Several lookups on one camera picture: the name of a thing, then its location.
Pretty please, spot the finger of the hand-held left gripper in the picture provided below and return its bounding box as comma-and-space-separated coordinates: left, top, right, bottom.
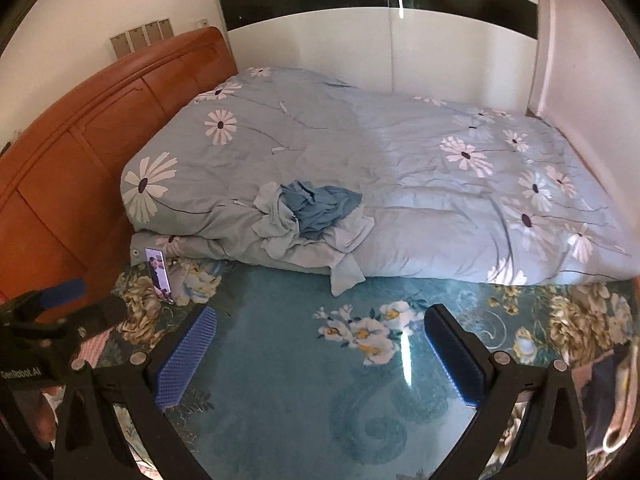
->
15, 279, 87, 318
65, 295, 130, 342

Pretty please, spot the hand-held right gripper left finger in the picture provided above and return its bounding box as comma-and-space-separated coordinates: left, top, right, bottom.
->
52, 305, 221, 480

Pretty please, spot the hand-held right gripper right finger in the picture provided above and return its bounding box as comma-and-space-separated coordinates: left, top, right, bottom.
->
422, 302, 588, 480

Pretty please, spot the pink checked cloth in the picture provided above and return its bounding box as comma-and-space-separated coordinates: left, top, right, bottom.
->
75, 330, 124, 368

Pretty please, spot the small photo card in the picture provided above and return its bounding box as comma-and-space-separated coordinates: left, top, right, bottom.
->
144, 246, 176, 305

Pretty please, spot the teal floral bedsheet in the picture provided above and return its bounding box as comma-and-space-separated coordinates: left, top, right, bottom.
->
95, 255, 640, 480

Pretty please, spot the orange wooden headboard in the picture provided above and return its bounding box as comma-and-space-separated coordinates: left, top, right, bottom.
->
0, 26, 240, 321

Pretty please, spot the pale blue garment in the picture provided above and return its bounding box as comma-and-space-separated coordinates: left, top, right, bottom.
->
252, 180, 376, 297

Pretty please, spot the dark navy cloth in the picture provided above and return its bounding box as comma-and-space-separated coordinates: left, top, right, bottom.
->
570, 345, 640, 466

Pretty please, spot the light blue daisy duvet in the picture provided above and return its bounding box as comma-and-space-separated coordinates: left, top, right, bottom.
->
121, 65, 640, 286

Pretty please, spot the white wardrobe with black stripe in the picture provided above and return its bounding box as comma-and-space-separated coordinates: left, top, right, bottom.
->
207, 0, 543, 108

